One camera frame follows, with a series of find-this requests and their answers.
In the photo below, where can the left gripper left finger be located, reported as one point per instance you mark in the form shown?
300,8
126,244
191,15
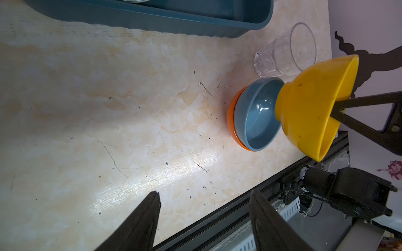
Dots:
138,231

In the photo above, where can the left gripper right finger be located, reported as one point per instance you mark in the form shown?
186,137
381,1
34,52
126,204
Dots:
273,226

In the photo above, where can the clear cup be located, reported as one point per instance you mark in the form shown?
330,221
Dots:
289,54

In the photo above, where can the orange bowl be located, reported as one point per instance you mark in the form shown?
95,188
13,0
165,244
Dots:
230,119

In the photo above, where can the blue bowl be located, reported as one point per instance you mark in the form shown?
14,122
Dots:
254,114

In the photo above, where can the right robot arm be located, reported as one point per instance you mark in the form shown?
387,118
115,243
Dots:
353,191

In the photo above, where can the teal plastic bin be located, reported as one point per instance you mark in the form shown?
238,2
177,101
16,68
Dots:
224,19

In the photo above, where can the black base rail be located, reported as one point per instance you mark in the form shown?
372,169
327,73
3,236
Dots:
230,227

